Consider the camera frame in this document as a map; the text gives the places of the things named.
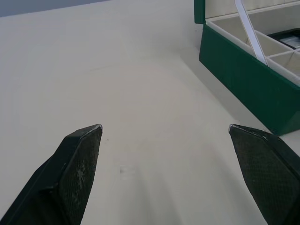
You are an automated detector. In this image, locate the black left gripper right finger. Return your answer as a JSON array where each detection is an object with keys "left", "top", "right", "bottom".
[{"left": 228, "top": 124, "right": 300, "bottom": 225}]

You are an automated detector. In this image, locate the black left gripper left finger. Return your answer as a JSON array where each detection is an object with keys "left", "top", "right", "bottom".
[{"left": 0, "top": 124, "right": 104, "bottom": 225}]

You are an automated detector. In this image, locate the green jewelry box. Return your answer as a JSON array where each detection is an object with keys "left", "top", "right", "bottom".
[{"left": 194, "top": 0, "right": 300, "bottom": 136}]

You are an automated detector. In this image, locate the white lid stay ribbon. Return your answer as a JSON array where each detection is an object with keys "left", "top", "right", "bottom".
[{"left": 234, "top": 0, "right": 269, "bottom": 65}]

